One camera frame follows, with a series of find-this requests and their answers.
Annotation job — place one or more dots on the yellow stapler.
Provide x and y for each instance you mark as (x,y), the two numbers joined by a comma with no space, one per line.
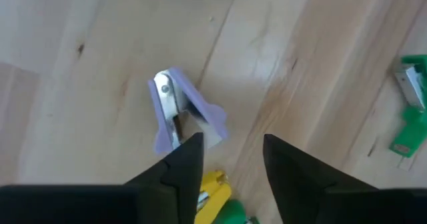
(215,194)

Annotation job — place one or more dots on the purple staple remover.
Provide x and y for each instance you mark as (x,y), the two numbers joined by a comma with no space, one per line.
(200,100)

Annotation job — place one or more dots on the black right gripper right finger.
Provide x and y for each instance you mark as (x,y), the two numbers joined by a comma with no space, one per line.
(307,197)

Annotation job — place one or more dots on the light green stapler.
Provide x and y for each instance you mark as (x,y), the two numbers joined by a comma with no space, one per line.
(412,130)

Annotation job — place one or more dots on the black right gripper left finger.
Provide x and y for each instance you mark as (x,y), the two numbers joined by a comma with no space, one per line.
(166,197)

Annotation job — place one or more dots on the dark green stapler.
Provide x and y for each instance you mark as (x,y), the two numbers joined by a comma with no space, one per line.
(231,214)

